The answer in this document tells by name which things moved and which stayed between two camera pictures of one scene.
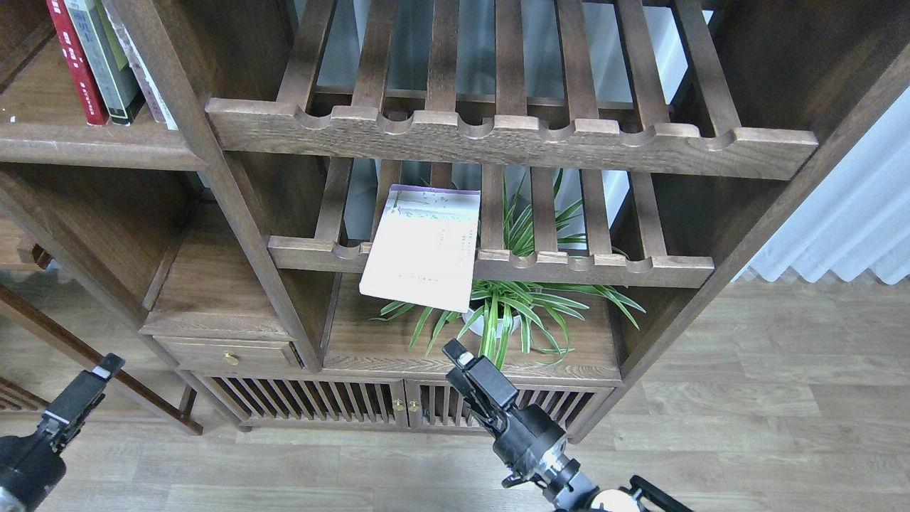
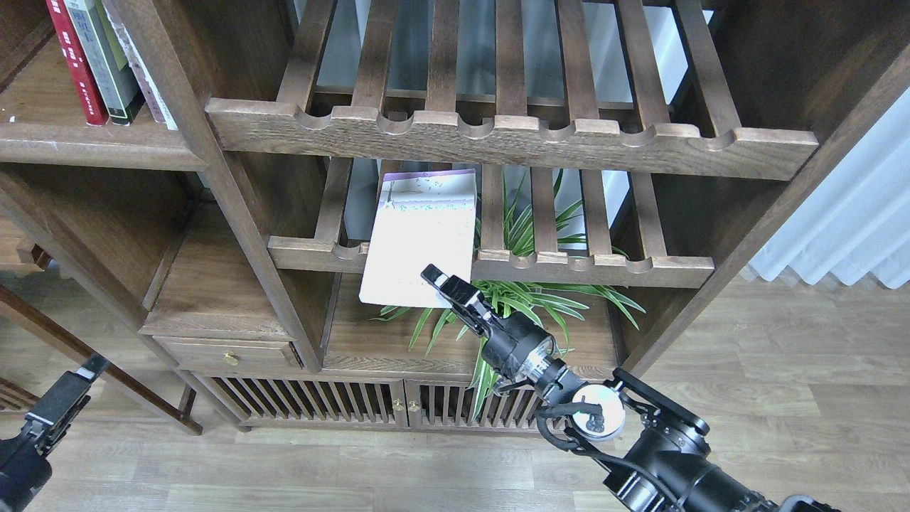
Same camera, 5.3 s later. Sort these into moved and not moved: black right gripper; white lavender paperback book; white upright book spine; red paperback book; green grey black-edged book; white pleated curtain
Moved: white lavender paperback book; black right gripper
Not moved: red paperback book; white pleated curtain; white upright book spine; green grey black-edged book
